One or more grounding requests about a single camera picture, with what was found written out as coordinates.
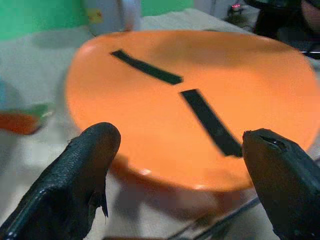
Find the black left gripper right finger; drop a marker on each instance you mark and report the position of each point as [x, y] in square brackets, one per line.
[282, 180]

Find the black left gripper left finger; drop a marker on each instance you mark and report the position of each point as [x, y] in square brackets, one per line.
[62, 185]

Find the orange and green bowl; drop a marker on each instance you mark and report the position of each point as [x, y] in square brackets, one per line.
[21, 120]

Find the wide black tape strip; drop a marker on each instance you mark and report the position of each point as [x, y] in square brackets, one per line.
[212, 122]

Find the orange round plate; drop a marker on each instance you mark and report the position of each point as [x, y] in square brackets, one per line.
[160, 120]

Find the long black tape strip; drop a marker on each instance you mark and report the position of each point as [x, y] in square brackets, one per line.
[147, 67]

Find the black device with red light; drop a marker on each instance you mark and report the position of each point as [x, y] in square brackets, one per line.
[282, 20]

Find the green chair back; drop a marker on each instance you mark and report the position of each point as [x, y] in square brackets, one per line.
[42, 15]

